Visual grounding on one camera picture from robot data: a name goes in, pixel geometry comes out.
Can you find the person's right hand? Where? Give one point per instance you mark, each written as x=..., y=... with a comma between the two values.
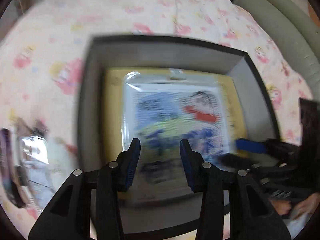
x=309, y=206

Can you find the silver foil packet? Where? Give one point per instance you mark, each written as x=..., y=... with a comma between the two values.
x=34, y=148

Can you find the cartoon print in plastic sleeve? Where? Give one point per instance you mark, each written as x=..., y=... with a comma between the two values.
x=160, y=110

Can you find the grey green sofa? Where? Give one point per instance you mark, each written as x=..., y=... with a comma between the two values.
x=293, y=32

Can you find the yellow envelope in box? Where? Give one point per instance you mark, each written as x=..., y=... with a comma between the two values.
x=113, y=107

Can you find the black cardboard storage box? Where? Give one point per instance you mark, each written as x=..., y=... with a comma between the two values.
x=170, y=218

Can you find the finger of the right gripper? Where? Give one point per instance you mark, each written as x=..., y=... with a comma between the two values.
x=250, y=146

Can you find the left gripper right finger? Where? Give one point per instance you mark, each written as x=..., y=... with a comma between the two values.
x=206, y=178

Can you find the pink cartoon print blanket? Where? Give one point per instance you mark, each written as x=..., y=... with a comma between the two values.
x=42, y=65

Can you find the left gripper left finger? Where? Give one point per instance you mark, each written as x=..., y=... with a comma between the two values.
x=114, y=177

